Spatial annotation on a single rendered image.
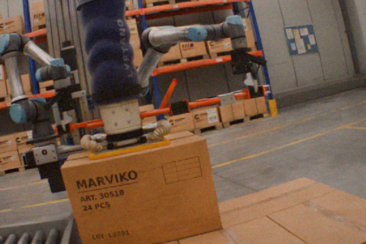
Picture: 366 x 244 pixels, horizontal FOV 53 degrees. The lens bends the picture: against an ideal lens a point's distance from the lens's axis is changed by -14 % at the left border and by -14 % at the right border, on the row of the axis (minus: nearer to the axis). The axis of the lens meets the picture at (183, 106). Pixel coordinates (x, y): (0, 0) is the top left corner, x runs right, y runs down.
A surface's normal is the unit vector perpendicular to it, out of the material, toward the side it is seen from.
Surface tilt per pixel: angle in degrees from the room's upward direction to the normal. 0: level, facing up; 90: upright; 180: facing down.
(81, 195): 90
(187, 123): 90
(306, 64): 90
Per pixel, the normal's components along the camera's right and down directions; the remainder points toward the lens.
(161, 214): 0.17, 0.02
